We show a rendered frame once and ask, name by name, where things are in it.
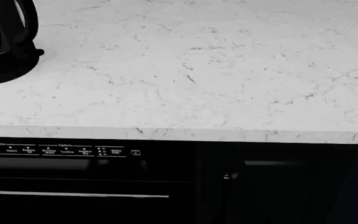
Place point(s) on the black kettle base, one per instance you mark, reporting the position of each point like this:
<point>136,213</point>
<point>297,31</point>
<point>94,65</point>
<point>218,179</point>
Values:
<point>8,75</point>

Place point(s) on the black electric kettle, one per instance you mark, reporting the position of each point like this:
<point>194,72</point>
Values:
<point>17,35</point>

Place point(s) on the black dishwasher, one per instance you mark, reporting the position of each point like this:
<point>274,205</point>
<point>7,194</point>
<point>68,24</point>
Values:
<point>73,177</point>

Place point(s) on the dark cabinet door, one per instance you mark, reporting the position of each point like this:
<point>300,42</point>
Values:
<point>287,186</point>

